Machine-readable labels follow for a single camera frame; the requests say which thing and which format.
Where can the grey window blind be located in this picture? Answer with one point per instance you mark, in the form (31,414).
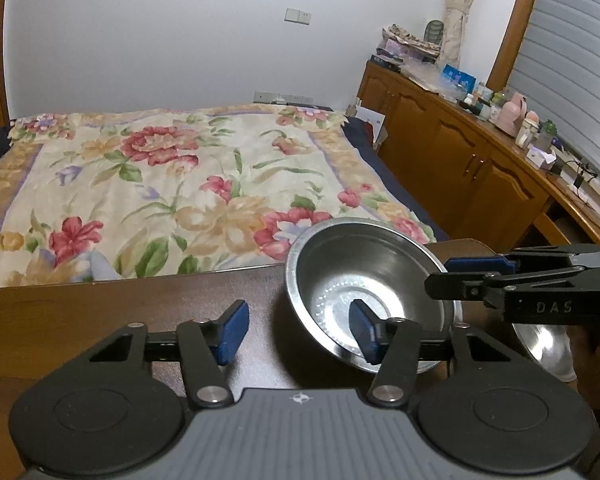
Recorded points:
(570,60)

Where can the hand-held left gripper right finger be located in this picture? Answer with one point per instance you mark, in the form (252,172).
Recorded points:
(362,330)

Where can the white paper sheet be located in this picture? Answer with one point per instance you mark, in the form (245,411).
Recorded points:
(370,122)

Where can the green-lid bottle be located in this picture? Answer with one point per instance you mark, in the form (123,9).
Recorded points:
(548,136)

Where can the white wall socket strip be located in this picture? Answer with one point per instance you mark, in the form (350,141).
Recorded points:
(282,98)

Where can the small green fan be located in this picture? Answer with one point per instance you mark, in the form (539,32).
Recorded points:
(434,32)

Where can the baby bottle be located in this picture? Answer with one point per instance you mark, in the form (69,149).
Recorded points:
(527,130)

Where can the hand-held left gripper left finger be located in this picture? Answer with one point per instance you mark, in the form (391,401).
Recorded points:
(232,330)

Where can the stainless steel bowl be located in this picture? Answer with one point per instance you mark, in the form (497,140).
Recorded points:
(360,260)
(545,350)

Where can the patterned cloth pile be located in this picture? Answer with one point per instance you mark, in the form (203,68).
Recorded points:
(410,40)

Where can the navy bed sheet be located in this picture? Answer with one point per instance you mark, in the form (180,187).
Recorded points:
(380,170)

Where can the white wall switch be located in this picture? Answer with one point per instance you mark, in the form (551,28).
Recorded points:
(298,16)

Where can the wooden sideboard cabinet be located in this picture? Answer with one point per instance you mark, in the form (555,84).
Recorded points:
(455,145)

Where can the wooden window frame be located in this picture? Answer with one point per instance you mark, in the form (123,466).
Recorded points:
(517,20)

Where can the cream curtain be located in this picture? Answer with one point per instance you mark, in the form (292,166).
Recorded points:
(457,5)

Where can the purple white box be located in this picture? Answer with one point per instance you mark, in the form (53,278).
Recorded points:
(541,156)

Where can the blue box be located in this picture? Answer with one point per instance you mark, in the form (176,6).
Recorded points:
(458,77)

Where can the floral bed blanket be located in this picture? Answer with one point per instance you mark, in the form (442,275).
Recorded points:
(155,185)

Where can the person's right hand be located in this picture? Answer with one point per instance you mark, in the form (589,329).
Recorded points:
(595,360)

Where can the pink kettle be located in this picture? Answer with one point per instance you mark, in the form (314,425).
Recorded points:
(511,112)

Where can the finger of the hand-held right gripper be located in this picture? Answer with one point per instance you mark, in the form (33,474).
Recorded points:
(455,285)
(475,264)

